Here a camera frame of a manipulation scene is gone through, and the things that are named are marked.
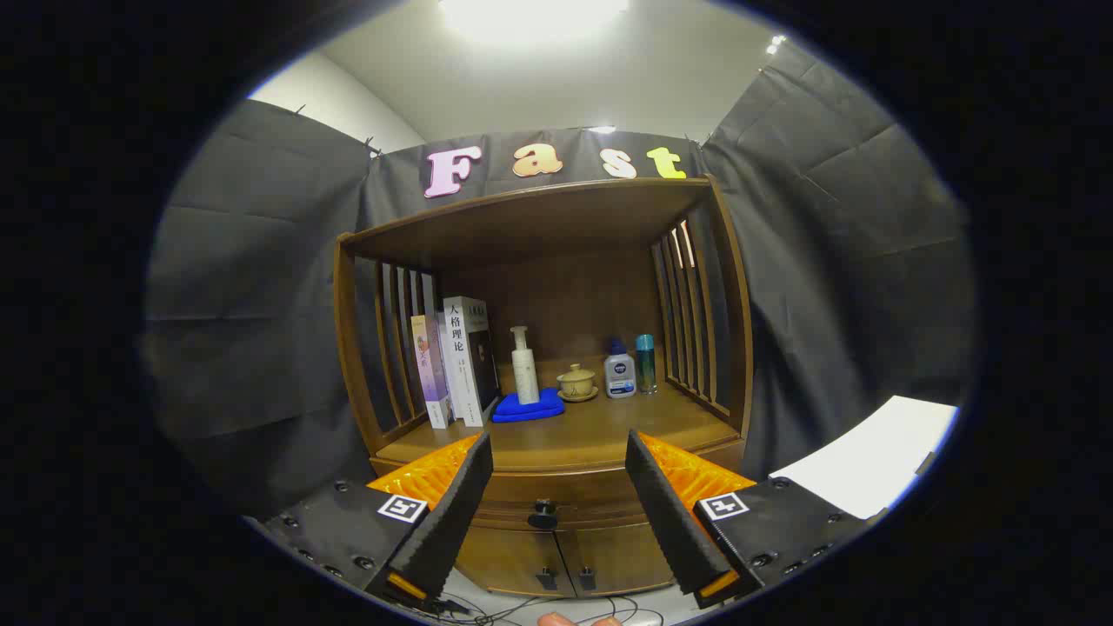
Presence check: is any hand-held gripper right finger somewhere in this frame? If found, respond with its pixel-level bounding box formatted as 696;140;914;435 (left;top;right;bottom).
624;428;879;609

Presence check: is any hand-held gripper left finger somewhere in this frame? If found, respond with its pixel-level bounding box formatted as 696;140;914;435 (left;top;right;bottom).
261;432;495;609

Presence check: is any wooden drawer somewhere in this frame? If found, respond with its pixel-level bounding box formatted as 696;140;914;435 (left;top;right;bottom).
474;469;649;531

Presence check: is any wooden cabinet door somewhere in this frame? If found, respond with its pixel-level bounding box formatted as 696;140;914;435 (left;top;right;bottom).
556;522;675;596
457;526;575;599

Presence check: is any wooden countertop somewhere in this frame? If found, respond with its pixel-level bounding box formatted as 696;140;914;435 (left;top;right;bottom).
374;383;740;475

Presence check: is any brown wooden cabinet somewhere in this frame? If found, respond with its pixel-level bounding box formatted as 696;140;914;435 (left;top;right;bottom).
333;174;756;601

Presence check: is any blue folded cloth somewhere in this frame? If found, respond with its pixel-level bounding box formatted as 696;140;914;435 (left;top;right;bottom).
491;388;566;424

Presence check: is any purple book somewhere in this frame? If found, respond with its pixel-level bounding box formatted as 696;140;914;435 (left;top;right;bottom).
410;315;451;430

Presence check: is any white bottle blue cap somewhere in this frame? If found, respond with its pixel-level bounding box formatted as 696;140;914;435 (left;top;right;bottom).
604;337;637;400

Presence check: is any thick white book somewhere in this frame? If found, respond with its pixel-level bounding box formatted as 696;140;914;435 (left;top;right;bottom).
442;296;501;427

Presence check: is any white pump bottle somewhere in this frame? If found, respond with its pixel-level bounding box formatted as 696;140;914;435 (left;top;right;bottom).
510;326;541;405

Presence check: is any yellow lidded teacup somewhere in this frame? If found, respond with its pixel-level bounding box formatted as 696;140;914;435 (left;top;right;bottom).
556;363;601;403

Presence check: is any thin white book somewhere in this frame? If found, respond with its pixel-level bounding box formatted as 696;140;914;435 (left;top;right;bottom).
433;311;455;421

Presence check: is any black backdrop cloth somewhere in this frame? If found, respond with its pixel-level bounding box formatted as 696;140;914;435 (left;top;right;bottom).
143;39;979;523

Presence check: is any tangle of black cables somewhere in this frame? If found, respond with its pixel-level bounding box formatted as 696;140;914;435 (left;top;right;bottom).
430;591;666;626

